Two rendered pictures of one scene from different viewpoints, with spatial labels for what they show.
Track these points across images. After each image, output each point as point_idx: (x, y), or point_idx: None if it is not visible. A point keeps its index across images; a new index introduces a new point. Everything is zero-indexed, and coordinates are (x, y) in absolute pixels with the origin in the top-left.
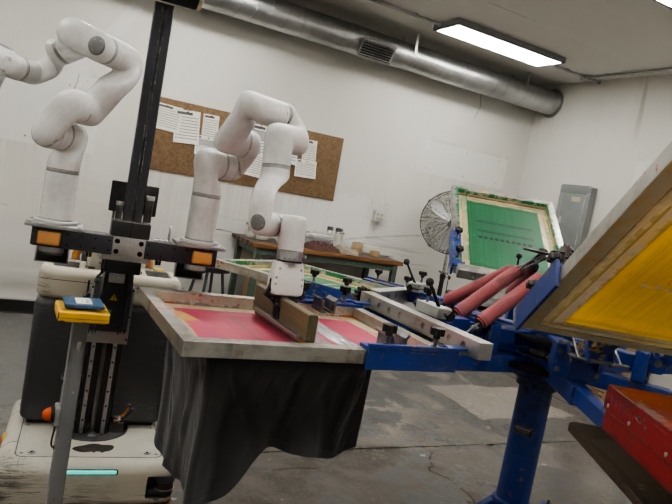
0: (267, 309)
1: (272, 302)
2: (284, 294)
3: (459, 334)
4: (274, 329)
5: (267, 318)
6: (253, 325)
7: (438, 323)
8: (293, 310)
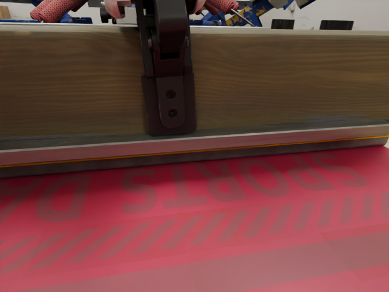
0: (48, 124)
1: (178, 65)
2: (193, 6)
3: (248, 28)
4: (155, 170)
5: (118, 154)
6: (105, 227)
7: (199, 26)
8: (322, 52)
